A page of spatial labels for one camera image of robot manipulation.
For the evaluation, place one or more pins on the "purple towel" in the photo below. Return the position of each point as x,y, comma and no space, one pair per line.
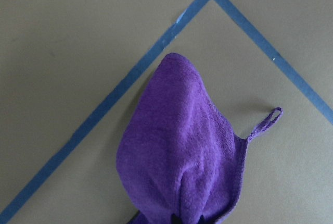
179,159

